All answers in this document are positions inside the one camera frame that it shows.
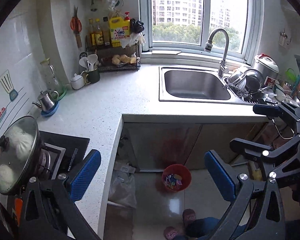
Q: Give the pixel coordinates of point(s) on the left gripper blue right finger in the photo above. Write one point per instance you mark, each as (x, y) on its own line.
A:
(222, 174)

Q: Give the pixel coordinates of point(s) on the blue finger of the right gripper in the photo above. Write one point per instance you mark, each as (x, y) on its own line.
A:
(267, 110)

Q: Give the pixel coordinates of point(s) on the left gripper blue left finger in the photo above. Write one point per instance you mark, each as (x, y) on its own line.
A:
(82, 174)

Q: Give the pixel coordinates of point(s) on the red trash bin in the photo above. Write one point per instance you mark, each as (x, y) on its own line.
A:
(176, 178)

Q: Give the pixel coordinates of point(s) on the dark steel wool scrubber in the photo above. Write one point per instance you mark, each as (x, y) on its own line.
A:
(242, 93)

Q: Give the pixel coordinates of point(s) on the black wok pan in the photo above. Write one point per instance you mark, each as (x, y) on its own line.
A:
(253, 80)

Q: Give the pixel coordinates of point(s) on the black gas stove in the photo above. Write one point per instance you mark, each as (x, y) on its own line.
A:
(59, 155)

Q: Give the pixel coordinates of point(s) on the steel bowl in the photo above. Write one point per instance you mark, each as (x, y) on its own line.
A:
(236, 75)

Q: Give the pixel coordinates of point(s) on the white rice cooker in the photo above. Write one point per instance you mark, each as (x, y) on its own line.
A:
(267, 67)

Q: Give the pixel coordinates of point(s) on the person's blue jeans legs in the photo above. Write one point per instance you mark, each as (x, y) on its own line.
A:
(200, 228)

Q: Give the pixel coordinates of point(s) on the glass pot lid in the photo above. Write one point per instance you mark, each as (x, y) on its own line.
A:
(19, 152)

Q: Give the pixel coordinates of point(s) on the blue coaster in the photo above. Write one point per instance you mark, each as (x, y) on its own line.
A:
(50, 112)

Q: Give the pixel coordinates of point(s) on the stainless steel sink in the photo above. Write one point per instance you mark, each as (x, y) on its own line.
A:
(194, 85)

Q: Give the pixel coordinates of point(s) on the small steel teapot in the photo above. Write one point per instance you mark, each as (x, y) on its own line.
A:
(47, 100)

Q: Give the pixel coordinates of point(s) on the green coaster tray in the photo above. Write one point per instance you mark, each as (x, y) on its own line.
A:
(62, 95)

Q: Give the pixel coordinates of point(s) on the white ceramic sugar pot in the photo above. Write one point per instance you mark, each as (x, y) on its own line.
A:
(77, 82)

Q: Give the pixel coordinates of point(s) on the dark utensil holder mug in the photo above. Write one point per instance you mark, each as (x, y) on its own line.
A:
(91, 77)

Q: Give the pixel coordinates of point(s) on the white rice spoon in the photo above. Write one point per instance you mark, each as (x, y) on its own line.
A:
(90, 62)

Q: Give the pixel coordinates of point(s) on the ginger roots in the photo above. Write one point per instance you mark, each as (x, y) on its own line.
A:
(118, 59)

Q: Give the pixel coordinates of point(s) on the dark sauce bottle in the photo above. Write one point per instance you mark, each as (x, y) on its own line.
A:
(98, 33)

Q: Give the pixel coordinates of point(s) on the white plastic bag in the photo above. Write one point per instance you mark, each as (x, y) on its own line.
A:
(133, 39)

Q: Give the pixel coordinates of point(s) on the yellow detergent jug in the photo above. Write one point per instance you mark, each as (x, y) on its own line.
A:
(119, 30)

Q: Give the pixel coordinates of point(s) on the black plastic bag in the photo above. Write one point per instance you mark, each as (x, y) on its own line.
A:
(136, 26)

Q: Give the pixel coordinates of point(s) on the black wire rack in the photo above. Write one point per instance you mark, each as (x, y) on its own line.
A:
(105, 54)

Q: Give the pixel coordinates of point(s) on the window frame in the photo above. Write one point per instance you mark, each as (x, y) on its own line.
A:
(202, 27)

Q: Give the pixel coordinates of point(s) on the red handled scissors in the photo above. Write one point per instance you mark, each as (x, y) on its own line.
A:
(76, 27)

